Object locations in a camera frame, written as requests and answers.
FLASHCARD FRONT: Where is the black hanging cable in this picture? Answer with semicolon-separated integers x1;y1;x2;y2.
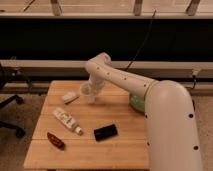
123;9;157;72

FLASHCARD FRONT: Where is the white tube with cap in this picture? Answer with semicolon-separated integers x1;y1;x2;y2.
53;108;83;135

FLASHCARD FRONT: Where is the small white block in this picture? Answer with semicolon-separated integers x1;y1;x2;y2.
61;92;79;104

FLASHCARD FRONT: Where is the white ceramic cup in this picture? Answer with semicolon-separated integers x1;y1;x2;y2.
80;82;95;104

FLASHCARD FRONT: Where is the green ceramic bowl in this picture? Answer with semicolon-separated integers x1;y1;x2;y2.
129;94;145;112

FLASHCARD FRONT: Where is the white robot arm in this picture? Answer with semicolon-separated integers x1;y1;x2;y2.
85;53;204;171

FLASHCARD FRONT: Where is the black office chair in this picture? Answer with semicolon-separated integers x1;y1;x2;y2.
0;64;26;139

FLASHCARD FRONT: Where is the black rectangular box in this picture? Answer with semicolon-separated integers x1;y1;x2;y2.
94;124;118;141

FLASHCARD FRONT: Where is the dark red small object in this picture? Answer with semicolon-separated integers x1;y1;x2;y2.
47;133;65;149

